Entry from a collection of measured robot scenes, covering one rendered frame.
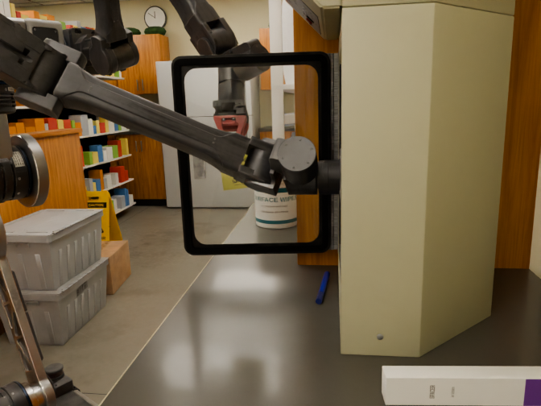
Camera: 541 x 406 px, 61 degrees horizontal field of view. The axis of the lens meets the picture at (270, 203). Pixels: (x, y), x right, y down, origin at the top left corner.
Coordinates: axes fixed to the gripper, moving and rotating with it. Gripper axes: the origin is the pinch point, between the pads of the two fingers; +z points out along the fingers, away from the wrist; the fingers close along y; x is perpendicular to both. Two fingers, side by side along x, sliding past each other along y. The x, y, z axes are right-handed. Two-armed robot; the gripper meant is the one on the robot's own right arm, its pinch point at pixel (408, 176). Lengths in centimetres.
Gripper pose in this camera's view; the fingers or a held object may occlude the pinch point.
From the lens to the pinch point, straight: 77.9
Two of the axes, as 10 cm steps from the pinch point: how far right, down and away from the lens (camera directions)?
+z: 9.9, 0.0, -1.6
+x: 0.4, 9.8, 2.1
